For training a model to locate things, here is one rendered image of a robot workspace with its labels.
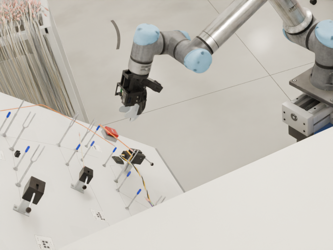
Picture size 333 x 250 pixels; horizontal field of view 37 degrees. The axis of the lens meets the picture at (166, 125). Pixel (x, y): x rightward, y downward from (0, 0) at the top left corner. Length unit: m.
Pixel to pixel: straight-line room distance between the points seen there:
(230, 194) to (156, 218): 0.10
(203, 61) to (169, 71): 2.86
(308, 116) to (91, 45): 3.42
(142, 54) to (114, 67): 3.04
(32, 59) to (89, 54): 2.67
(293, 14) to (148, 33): 0.61
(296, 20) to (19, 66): 1.18
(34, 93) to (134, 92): 0.81
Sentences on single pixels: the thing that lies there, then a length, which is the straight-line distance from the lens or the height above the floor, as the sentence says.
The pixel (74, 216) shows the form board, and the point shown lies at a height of 1.32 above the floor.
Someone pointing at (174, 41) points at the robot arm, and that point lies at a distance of 1.57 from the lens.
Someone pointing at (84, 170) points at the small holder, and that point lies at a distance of 1.53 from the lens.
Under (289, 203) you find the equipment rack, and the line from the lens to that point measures 0.65.
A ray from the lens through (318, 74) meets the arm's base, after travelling 1.97.
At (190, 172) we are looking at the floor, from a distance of 3.34.
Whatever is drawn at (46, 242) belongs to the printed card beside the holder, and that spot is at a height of 1.40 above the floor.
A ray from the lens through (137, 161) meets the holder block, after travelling 1.84.
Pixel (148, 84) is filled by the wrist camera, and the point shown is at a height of 1.42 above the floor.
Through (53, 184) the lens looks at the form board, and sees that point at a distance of 1.53.
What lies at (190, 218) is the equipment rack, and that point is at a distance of 0.64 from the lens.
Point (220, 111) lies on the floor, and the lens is 3.79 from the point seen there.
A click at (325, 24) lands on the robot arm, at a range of 1.94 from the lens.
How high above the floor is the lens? 2.34
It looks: 39 degrees down
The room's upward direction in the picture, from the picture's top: 13 degrees counter-clockwise
